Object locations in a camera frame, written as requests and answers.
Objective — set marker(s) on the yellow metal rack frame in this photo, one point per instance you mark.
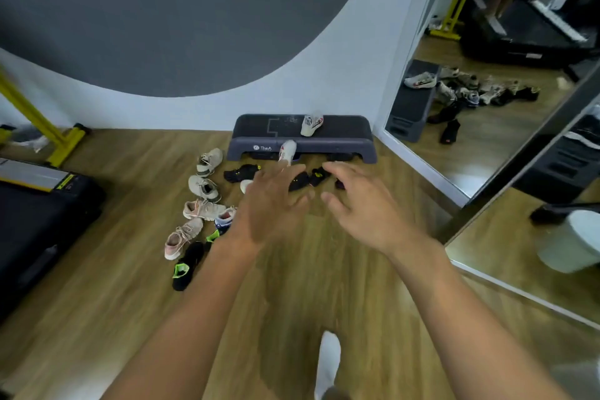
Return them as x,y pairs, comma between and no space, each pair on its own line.
56,135

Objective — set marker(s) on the person's left thumb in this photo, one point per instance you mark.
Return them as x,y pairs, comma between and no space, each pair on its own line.
302,203

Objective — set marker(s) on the pink sneaker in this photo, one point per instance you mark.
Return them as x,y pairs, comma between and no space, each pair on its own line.
204,210
180,238

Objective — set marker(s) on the person's right hand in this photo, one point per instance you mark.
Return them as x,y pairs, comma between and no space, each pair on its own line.
375,217

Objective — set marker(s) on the person's right forearm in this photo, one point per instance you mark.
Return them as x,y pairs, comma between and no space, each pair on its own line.
468,329

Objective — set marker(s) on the person's foot in white sock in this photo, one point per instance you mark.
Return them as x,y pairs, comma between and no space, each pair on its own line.
328,362

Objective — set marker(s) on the black shoe with green lining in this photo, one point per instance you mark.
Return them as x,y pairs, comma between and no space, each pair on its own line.
216,234
186,266

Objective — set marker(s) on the person's left forearm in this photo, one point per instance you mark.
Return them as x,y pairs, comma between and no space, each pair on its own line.
187,329

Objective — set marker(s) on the black shoe with yellow accents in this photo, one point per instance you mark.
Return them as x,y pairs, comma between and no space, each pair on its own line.
241,173
319,176

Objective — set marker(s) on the person's left hand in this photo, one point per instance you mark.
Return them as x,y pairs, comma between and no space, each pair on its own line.
267,212

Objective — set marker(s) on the white sneaker with red accents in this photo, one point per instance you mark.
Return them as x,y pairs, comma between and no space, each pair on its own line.
311,125
288,151

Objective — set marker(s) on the dark grey aerobic step platform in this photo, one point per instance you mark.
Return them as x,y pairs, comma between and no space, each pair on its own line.
342,137

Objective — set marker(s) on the black treadmill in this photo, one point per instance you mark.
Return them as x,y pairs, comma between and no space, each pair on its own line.
37,221

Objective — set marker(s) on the beige sneaker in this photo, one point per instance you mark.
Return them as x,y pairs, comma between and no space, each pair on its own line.
211,161
202,188

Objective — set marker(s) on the person's right thumb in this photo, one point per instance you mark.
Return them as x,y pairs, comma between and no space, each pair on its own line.
333,202

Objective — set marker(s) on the large wall mirror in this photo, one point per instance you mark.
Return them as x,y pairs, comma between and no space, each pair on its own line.
529,245
497,132

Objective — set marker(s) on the white and blue sneaker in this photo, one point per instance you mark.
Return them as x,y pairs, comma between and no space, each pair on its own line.
227,217

